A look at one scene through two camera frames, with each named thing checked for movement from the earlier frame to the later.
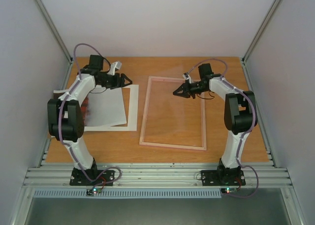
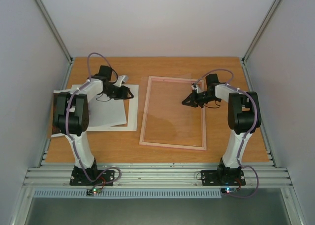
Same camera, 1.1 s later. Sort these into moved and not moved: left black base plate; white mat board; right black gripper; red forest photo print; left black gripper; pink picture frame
Moved: left black gripper; right black gripper
Not moved: pink picture frame; red forest photo print; left black base plate; white mat board
